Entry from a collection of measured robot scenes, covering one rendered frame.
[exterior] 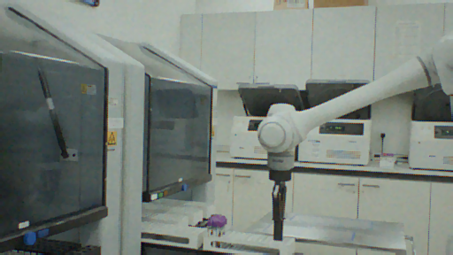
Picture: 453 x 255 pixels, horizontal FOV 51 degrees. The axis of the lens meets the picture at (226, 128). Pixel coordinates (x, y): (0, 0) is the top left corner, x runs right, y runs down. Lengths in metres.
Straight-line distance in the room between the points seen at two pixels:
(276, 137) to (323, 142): 2.55
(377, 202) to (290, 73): 1.30
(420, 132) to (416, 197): 0.49
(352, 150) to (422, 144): 0.51
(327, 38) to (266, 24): 0.55
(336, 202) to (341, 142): 0.47
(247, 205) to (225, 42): 1.49
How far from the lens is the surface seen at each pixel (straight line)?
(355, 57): 4.17
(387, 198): 3.88
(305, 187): 3.93
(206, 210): 2.14
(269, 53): 4.29
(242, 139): 4.03
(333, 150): 3.88
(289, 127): 1.36
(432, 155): 3.86
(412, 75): 1.55
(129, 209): 1.63
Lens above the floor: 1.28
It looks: 2 degrees down
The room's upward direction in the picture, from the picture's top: 2 degrees clockwise
